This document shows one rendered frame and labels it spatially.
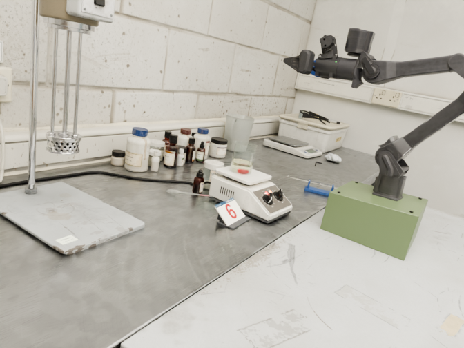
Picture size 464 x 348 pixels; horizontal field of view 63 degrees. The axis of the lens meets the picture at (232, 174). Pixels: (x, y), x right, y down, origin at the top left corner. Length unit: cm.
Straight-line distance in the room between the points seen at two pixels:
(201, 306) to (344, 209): 49
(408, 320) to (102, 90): 102
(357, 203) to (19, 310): 73
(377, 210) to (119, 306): 63
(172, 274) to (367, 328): 34
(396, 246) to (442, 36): 153
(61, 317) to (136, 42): 95
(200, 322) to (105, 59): 89
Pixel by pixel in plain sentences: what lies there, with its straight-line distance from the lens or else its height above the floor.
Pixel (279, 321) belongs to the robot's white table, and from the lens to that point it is 65.
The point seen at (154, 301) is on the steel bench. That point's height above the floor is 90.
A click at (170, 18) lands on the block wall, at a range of 145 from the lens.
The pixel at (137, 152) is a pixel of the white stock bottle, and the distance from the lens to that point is 119.
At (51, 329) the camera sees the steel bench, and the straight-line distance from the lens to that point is 59.
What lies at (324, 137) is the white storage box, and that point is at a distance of 202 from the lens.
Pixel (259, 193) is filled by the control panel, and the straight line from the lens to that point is 99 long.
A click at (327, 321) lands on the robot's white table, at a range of 68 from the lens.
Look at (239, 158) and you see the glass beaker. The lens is 102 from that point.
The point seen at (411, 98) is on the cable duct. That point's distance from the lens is 227.
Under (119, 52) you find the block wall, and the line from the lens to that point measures 130.
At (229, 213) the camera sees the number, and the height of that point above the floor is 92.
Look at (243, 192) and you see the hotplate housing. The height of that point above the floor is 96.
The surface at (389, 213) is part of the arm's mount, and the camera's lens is 97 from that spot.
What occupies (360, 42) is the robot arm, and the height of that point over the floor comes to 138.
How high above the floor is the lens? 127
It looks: 16 degrees down
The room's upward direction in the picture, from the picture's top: 10 degrees clockwise
